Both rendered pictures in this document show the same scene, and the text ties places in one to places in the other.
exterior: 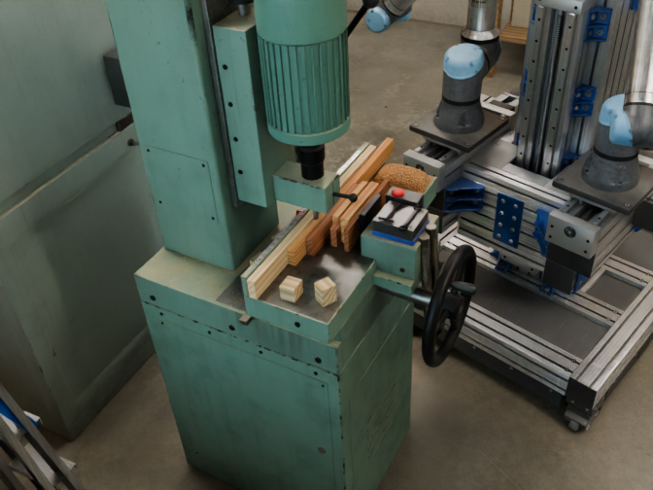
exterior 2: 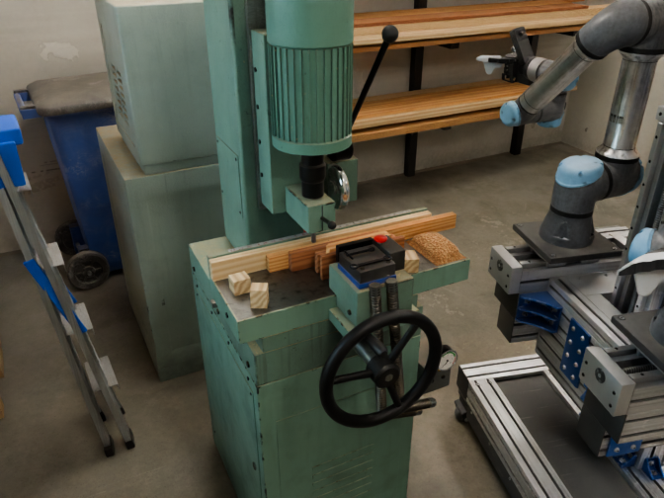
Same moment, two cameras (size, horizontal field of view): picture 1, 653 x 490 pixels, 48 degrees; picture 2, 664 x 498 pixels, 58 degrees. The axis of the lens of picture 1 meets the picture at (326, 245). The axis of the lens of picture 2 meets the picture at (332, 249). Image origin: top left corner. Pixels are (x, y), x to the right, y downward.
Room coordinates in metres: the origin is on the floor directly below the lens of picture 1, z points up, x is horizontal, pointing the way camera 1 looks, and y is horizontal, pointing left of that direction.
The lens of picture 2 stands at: (0.33, -0.71, 1.63)
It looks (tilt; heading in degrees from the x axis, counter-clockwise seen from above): 29 degrees down; 33
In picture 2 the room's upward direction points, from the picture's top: straight up
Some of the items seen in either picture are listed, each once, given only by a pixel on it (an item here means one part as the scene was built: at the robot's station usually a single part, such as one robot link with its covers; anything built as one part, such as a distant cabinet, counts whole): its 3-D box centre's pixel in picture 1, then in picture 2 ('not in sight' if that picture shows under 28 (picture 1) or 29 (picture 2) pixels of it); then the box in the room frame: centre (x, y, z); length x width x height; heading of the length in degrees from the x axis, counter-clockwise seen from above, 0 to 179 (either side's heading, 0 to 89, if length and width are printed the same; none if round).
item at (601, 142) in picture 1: (624, 123); not in sight; (1.65, -0.79, 0.98); 0.13 x 0.12 x 0.14; 71
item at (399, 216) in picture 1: (402, 214); (373, 259); (1.32, -0.18, 0.99); 0.13 x 0.11 x 0.06; 149
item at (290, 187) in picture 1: (306, 189); (310, 209); (1.38, 0.04, 1.03); 0.14 x 0.07 x 0.09; 59
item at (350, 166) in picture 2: not in sight; (337, 178); (1.60, 0.10, 1.02); 0.09 x 0.07 x 0.12; 149
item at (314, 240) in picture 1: (334, 218); (336, 250); (1.41, -0.02, 0.92); 0.25 x 0.02 x 0.05; 149
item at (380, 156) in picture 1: (345, 195); (367, 240); (1.50, -0.06, 0.92); 0.54 x 0.02 x 0.04; 149
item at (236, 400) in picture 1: (292, 372); (299, 397); (1.43, 0.12, 0.36); 0.58 x 0.45 x 0.71; 59
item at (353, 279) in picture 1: (366, 245); (352, 287); (1.36, -0.10, 0.87); 0.61 x 0.30 x 0.06; 149
